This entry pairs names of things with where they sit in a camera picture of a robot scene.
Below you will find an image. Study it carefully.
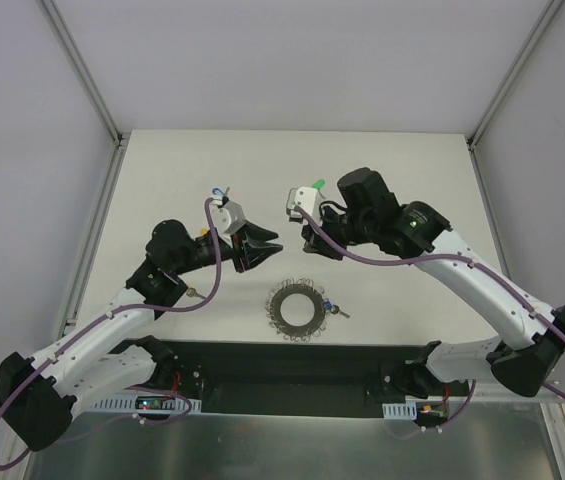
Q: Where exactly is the key with green tag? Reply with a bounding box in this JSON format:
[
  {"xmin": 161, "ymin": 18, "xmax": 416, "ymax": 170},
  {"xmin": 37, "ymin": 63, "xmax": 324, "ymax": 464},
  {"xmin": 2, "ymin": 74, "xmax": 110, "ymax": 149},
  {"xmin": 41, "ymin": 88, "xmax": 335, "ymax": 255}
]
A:
[{"xmin": 313, "ymin": 179, "xmax": 325, "ymax": 192}]

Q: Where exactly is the key with blue outlined tag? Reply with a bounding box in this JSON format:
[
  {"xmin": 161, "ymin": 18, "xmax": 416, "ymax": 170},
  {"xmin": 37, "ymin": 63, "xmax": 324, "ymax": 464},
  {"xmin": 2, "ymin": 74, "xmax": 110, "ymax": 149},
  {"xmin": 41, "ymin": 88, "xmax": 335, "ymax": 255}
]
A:
[{"xmin": 212, "ymin": 187, "xmax": 230, "ymax": 197}]

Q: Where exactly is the purple cable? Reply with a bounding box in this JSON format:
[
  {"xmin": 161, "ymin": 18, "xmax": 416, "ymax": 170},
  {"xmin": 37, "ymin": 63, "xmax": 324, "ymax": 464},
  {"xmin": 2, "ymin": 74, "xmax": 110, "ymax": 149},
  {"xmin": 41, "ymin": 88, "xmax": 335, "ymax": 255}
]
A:
[
  {"xmin": 294, "ymin": 207, "xmax": 565, "ymax": 440},
  {"xmin": 0, "ymin": 197, "xmax": 223, "ymax": 470}
]

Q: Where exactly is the metal disc keyring holder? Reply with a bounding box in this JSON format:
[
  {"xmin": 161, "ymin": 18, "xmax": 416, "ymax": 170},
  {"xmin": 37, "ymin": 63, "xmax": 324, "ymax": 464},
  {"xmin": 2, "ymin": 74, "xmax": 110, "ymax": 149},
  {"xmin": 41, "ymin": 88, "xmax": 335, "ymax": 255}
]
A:
[{"xmin": 265, "ymin": 278, "xmax": 331, "ymax": 342}]

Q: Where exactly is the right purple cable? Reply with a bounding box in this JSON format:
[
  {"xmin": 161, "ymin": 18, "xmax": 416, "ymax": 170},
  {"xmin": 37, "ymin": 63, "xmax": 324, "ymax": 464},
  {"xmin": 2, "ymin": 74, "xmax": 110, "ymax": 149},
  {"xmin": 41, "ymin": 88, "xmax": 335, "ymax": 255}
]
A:
[{"xmin": 294, "ymin": 207, "xmax": 565, "ymax": 440}]

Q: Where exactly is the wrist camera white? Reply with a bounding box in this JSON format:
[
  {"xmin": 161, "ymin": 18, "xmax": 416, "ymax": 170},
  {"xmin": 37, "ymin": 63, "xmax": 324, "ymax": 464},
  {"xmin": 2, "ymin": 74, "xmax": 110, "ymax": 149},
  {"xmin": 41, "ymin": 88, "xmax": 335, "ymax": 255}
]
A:
[
  {"xmin": 211, "ymin": 195, "xmax": 246, "ymax": 237},
  {"xmin": 285, "ymin": 187, "xmax": 321, "ymax": 222}
]

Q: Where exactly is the key with yellow tag lower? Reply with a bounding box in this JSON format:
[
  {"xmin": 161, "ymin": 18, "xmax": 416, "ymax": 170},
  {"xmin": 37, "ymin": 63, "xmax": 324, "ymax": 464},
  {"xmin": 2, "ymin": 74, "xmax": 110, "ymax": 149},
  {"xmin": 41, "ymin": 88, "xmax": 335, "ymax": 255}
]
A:
[{"xmin": 186, "ymin": 287, "xmax": 207, "ymax": 300}]

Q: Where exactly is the key with solid blue tag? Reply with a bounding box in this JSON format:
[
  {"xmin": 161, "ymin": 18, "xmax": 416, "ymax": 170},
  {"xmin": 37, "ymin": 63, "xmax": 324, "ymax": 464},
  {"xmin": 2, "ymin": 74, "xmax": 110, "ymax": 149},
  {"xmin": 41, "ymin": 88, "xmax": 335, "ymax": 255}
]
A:
[{"xmin": 324, "ymin": 300, "xmax": 350, "ymax": 318}]

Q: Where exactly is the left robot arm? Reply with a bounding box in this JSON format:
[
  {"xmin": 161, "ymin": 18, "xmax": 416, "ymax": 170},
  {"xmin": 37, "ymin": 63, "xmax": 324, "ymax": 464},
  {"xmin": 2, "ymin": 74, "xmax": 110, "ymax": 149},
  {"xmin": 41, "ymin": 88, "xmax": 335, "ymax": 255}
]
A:
[{"xmin": 0, "ymin": 208, "xmax": 282, "ymax": 452}]

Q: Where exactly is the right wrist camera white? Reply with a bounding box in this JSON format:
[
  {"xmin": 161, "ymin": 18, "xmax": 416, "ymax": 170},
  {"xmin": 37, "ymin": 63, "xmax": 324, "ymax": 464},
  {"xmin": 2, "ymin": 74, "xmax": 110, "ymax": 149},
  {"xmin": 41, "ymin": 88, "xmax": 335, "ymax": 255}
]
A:
[{"xmin": 285, "ymin": 187, "xmax": 321, "ymax": 222}]

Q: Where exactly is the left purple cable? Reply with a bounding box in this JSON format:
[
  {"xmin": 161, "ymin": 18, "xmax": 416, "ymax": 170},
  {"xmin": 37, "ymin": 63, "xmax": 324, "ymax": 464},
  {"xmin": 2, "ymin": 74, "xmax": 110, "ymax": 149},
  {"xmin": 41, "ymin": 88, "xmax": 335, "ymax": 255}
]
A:
[{"xmin": 0, "ymin": 197, "xmax": 223, "ymax": 470}]

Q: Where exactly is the left aluminium frame post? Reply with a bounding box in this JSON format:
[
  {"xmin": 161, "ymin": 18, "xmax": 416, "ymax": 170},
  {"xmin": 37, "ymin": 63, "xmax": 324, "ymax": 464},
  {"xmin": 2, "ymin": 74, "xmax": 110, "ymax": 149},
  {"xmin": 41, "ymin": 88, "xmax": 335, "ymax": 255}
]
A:
[{"xmin": 37, "ymin": 0, "xmax": 124, "ymax": 147}]

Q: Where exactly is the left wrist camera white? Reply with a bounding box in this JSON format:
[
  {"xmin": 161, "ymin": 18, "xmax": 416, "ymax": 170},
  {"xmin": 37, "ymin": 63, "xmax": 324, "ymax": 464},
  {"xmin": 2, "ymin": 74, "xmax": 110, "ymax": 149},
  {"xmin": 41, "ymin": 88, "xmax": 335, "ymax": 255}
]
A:
[{"xmin": 211, "ymin": 195, "xmax": 246, "ymax": 237}]

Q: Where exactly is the aluminium frame post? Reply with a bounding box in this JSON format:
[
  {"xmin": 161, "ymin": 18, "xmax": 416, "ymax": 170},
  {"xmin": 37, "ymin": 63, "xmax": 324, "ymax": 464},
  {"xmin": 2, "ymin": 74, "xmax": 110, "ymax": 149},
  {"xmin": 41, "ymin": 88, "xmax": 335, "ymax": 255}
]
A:
[
  {"xmin": 37, "ymin": 0, "xmax": 124, "ymax": 147},
  {"xmin": 466, "ymin": 0, "xmax": 565, "ymax": 149}
]

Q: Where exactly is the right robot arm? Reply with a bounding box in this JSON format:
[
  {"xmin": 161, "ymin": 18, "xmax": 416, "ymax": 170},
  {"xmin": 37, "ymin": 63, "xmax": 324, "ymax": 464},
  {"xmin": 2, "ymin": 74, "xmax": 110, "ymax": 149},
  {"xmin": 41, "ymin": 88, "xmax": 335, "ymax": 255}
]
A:
[{"xmin": 286, "ymin": 167, "xmax": 565, "ymax": 398}]

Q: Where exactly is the right aluminium frame post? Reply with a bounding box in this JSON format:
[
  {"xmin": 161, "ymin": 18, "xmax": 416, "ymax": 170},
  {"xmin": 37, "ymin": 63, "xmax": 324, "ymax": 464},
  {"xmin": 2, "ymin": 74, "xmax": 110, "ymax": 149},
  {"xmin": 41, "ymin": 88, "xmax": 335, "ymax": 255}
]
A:
[{"xmin": 466, "ymin": 0, "xmax": 565, "ymax": 149}]

